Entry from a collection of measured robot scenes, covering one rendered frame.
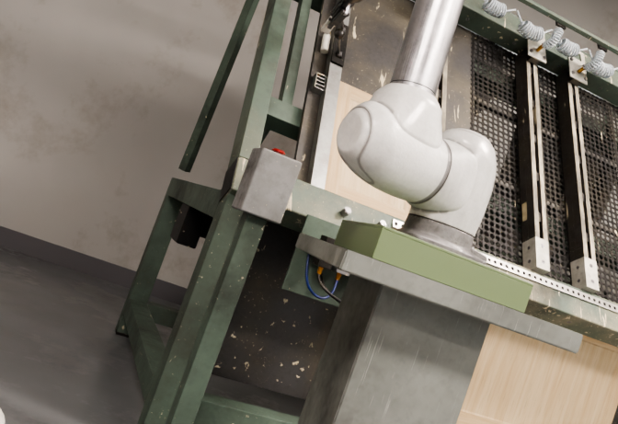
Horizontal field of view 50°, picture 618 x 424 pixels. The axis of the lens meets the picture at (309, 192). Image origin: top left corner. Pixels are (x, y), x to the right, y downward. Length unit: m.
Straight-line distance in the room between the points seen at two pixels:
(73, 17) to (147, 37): 0.50
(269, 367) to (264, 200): 0.78
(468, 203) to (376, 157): 0.26
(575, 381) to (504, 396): 0.34
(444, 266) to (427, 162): 0.21
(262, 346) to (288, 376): 0.15
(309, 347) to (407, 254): 1.16
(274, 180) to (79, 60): 3.16
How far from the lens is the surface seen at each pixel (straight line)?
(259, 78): 2.23
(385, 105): 1.35
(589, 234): 2.81
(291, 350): 2.39
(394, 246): 1.30
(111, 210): 4.71
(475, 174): 1.46
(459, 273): 1.35
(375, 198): 2.26
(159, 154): 4.69
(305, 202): 2.06
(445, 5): 1.47
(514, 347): 2.79
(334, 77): 2.40
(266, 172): 1.80
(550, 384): 2.94
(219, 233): 2.00
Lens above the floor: 0.75
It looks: 3 degrees up
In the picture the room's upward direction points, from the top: 20 degrees clockwise
